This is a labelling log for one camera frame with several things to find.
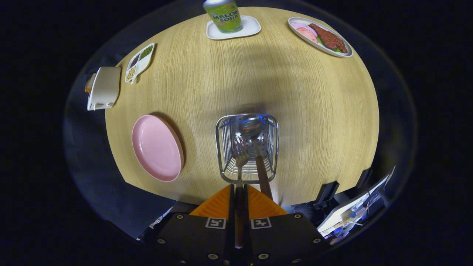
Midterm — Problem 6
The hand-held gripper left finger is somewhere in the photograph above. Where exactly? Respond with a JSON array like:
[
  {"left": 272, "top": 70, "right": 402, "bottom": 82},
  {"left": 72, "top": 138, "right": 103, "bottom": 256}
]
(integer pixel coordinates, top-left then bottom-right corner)
[{"left": 142, "top": 184, "right": 235, "bottom": 266}]

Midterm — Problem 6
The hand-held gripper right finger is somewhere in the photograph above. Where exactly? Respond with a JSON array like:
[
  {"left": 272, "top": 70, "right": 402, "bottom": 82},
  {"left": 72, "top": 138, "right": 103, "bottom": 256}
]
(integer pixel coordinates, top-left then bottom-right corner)
[{"left": 244, "top": 184, "right": 331, "bottom": 266}]

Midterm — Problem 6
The metal fork wooden handle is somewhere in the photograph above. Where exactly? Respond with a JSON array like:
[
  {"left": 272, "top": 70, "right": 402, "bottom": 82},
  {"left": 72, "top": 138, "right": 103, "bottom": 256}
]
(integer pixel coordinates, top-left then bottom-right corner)
[{"left": 233, "top": 141, "right": 249, "bottom": 249}]

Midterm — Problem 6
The metal spoon wooden handle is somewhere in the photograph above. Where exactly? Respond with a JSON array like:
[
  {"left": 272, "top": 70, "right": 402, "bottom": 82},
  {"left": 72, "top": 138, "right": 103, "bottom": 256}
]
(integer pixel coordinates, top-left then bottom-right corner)
[{"left": 238, "top": 115, "right": 275, "bottom": 201}]

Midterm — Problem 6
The white printed paper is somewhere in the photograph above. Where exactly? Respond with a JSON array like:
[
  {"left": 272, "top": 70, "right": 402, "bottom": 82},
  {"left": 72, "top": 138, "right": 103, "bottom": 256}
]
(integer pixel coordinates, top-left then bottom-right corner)
[{"left": 148, "top": 207, "right": 174, "bottom": 229}]

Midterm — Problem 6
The stack of white papers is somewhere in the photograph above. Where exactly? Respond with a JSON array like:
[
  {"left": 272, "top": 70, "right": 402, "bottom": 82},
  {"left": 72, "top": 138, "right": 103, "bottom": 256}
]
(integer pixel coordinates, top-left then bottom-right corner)
[{"left": 317, "top": 165, "right": 396, "bottom": 244}]

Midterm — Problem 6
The metal cutlery basket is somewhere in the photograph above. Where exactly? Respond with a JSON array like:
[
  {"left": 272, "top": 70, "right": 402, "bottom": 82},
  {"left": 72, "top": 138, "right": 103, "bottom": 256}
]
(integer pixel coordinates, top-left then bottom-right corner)
[{"left": 215, "top": 113, "right": 279, "bottom": 185}]

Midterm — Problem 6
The pink round plate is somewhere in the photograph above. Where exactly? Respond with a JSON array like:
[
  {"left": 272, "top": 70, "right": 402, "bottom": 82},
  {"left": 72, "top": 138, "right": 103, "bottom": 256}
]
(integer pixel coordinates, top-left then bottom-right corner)
[{"left": 132, "top": 115, "right": 184, "bottom": 183}]

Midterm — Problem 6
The white toaster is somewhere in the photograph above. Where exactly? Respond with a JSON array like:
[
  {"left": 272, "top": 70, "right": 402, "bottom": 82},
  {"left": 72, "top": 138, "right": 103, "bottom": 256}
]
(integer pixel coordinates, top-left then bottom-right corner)
[{"left": 87, "top": 66, "right": 122, "bottom": 111}]

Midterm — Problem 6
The white divided bean dish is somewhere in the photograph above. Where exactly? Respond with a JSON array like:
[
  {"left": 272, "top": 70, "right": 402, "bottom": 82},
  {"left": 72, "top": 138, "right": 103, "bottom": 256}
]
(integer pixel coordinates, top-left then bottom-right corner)
[{"left": 125, "top": 43, "right": 155, "bottom": 85}]

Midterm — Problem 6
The green lettuce leaf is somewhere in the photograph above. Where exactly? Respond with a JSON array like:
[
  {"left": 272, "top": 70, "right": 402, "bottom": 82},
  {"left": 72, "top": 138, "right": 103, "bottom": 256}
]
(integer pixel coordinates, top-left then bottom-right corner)
[{"left": 317, "top": 36, "right": 342, "bottom": 53}]

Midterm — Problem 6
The red-brown meat piece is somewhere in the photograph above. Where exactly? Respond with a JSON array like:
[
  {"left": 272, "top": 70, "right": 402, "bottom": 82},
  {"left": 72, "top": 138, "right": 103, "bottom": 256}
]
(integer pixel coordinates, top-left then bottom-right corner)
[{"left": 309, "top": 23, "right": 348, "bottom": 54}]

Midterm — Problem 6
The white oval food plate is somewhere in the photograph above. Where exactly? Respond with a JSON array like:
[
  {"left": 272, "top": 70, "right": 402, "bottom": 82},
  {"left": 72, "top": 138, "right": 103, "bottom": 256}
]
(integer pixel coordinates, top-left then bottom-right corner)
[{"left": 288, "top": 17, "right": 353, "bottom": 58}]

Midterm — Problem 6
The white square coaster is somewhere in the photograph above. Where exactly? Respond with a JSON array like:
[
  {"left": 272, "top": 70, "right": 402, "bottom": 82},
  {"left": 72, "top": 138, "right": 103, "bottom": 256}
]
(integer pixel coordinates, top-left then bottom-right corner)
[{"left": 206, "top": 15, "right": 262, "bottom": 40}]

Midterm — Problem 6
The pale pink ham slice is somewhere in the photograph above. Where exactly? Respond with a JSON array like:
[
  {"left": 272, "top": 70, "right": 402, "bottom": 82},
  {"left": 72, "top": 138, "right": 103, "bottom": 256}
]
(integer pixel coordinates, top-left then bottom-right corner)
[{"left": 290, "top": 21, "right": 318, "bottom": 37}]

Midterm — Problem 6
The silver soda bottle green label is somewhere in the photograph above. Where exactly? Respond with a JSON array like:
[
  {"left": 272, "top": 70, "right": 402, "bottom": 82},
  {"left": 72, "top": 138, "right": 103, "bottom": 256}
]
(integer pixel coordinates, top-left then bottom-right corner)
[{"left": 203, "top": 0, "right": 243, "bottom": 34}]

